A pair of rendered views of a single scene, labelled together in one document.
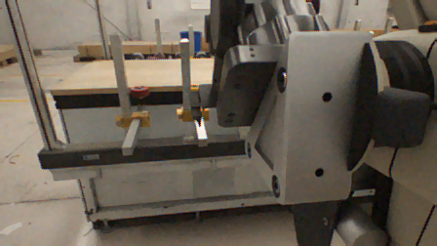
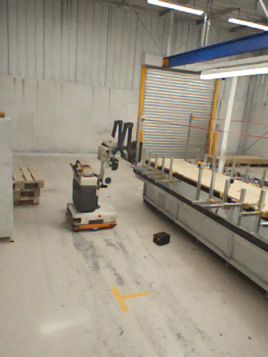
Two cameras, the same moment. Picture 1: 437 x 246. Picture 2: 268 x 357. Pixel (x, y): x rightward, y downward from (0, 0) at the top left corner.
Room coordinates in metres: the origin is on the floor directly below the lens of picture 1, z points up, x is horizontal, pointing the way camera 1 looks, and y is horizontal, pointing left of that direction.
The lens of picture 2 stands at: (-0.53, -4.66, 1.82)
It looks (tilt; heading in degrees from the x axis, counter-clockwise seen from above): 14 degrees down; 74
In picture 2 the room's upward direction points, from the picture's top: 5 degrees clockwise
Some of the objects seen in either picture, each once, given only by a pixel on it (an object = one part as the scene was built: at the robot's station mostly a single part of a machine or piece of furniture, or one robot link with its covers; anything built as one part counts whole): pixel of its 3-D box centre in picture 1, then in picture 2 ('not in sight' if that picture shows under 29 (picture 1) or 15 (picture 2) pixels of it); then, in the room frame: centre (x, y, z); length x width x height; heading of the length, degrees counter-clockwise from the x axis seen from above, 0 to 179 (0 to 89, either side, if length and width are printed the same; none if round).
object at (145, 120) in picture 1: (134, 119); not in sight; (1.01, 0.34, 0.81); 0.14 x 0.06 x 0.05; 98
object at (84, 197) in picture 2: not in sight; (86, 187); (-0.07, -0.32, 0.59); 0.55 x 0.34 x 0.83; 98
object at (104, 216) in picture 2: not in sight; (91, 213); (0.02, -0.31, 0.16); 0.67 x 0.64 x 0.25; 8
